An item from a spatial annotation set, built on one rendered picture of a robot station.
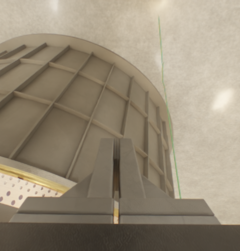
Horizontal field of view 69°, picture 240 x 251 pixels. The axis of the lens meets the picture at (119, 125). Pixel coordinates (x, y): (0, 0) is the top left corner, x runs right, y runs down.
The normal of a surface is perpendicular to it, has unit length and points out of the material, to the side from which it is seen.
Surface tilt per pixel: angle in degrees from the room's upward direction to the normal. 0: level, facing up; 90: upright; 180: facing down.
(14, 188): 43
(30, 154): 90
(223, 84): 0
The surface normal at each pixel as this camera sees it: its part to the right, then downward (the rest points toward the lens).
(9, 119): 0.22, -0.73
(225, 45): -0.13, 0.64
